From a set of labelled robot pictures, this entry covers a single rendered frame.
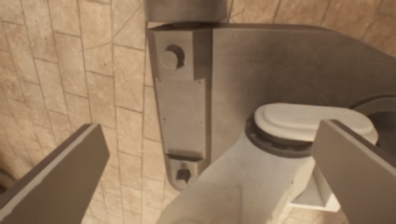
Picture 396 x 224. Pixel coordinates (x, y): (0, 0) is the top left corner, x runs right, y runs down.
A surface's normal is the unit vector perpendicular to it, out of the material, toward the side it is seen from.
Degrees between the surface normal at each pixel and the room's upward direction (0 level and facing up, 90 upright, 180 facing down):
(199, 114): 0
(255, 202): 90
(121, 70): 0
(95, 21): 0
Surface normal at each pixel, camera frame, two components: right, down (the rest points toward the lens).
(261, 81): -0.20, 0.49
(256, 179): -0.02, -0.87
